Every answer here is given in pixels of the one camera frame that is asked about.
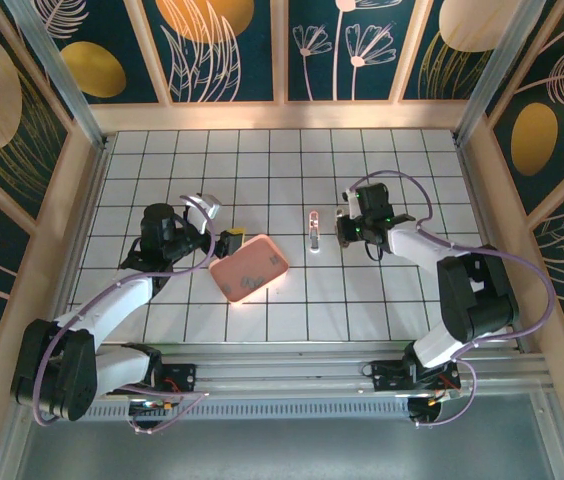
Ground pink plastic tray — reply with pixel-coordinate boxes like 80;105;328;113
208;233;291;306

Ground small clear stapler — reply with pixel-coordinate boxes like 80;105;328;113
307;210;322;255

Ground white grid mat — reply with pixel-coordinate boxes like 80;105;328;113
59;128;513;346

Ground grey metal panel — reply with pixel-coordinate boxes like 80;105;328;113
0;394;564;480

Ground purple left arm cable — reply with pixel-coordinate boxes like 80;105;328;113
31;195;216;434

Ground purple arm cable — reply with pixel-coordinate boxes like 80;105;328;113
31;195;216;434
349;170;557;429

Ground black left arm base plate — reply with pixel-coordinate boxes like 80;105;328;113
105;362;198;397

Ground aluminium mounting rail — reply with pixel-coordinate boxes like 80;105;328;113
11;349;558;401

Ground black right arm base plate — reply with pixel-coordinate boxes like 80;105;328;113
369;358;463;394

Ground grey slotted cable duct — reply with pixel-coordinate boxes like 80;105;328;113
29;402;413;420

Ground aluminium frame post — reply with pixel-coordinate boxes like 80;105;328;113
1;0;111;151
454;0;563;146

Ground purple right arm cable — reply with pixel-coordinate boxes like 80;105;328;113
349;170;557;429

